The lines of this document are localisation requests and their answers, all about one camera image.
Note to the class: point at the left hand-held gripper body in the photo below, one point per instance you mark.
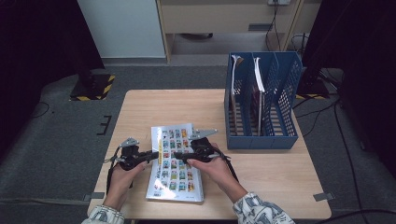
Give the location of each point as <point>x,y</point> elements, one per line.
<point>130,155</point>

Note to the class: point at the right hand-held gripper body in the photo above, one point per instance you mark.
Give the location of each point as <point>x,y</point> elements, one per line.
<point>204,149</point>

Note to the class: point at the white picture-grid book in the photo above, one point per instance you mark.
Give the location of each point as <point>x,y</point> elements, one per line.
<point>180,183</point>

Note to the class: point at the blue file rack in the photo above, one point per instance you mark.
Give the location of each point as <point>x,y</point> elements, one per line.
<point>264,143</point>

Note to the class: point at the purple magazine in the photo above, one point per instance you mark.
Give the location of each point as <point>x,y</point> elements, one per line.
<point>256,74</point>
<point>261,76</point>

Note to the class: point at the person's right hand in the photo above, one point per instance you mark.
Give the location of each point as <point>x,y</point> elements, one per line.
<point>214,171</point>

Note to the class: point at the person's left hand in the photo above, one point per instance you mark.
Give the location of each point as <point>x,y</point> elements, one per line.
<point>121,183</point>

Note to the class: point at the black tape mark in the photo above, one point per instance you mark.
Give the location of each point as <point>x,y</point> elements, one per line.
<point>107,124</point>

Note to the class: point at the grey tape piece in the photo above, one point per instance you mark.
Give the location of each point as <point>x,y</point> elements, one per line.
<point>97,195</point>
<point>323,196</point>

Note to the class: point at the black stand with striped base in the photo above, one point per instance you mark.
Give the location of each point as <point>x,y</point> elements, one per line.
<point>311,88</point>
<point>93,87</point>

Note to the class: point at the white cabinet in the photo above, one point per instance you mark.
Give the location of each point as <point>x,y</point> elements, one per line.
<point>124,28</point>

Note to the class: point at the beige wooden cabinet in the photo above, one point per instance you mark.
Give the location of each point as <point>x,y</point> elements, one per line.
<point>218,18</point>

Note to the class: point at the black curtain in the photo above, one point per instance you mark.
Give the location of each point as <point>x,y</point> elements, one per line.
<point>37,46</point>
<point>367,62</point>

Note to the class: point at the white power strip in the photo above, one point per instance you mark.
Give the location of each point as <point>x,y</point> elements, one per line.
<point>278,2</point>

